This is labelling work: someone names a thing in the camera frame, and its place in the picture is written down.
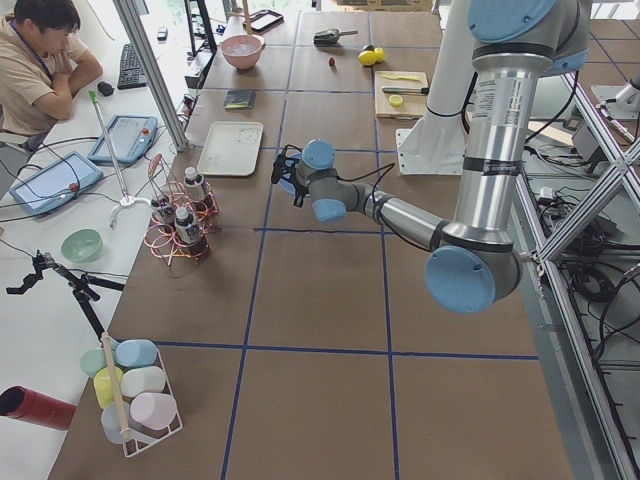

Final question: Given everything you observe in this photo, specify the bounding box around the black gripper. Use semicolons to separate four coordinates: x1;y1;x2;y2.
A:
271;144;306;207

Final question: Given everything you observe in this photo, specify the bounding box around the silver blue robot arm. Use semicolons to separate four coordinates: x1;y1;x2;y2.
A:
271;1;591;314

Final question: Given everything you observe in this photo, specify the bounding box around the cream rectangular tray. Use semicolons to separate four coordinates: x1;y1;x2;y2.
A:
196;121;263;177

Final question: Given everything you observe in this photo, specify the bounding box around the dark drink bottle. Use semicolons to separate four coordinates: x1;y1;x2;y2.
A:
184;167;208;203
151;196;175;234
175;207;208;256

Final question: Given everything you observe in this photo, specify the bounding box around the dark folded cloth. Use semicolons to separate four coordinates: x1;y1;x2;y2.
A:
223;89;256;111

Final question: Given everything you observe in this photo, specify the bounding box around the wooden cutting board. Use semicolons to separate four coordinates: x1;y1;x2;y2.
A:
374;71;429;119

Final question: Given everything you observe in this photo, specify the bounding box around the half cut lemon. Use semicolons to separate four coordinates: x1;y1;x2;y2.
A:
388;94;404;108

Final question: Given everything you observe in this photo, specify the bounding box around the yellow lemon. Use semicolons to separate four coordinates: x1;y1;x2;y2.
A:
374;47;386;63
358;50;378;67

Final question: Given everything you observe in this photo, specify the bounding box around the pink bowl of ice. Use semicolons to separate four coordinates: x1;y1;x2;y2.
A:
220;34;265;70

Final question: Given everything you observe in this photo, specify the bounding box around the yellow plastic knife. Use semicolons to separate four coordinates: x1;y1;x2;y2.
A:
381;75;423;83

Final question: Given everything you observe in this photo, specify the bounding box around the metal scoop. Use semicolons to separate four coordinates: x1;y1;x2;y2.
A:
313;29;358;46

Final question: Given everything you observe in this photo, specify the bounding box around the white rod stand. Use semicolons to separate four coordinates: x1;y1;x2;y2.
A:
88;90;151;229

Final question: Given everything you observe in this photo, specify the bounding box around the blue teach pendant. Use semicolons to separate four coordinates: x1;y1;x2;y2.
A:
9;151;103;215
107;114;158;165

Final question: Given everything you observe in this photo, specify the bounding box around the black keyboard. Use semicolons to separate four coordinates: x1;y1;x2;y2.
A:
117;44;146;90

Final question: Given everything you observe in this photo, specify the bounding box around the green bowl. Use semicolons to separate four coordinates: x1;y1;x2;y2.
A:
61;229;103;263

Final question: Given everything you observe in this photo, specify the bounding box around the light blue cup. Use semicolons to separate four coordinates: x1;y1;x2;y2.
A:
115;339;158;369

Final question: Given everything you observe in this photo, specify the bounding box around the black computer mouse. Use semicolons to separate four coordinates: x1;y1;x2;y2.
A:
97;81;114;97

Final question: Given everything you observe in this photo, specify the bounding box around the black tripod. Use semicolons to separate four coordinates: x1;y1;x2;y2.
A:
5;252;126;344

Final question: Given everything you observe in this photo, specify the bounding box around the white cup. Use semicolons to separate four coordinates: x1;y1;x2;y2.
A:
120;365;166;398

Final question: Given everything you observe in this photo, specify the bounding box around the pink cup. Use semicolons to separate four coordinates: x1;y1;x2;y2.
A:
130;392;177;430

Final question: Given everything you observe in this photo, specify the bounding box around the yellow green cup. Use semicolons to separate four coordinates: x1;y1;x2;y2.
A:
93;367;115;409

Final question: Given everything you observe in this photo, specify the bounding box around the seated person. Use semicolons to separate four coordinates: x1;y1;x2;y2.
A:
1;0;103;139

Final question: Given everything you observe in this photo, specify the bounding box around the red cylinder bottle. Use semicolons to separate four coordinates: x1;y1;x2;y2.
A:
1;386;76;431

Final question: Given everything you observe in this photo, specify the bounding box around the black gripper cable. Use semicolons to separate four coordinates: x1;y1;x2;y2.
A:
334;160;399;221

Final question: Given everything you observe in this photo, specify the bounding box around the copper wire bottle rack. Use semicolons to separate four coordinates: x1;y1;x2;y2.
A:
144;154;219;265

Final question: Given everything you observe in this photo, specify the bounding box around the black handled knife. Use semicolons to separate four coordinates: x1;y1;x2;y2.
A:
381;86;430;95

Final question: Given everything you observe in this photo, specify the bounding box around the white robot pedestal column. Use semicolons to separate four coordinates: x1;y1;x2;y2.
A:
396;0;475;175

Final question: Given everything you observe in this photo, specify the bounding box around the aluminium frame post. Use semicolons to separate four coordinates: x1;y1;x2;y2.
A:
113;0;189;152

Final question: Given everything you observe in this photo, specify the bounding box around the white wire cup rack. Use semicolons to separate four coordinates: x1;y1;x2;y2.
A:
101;332;183;458

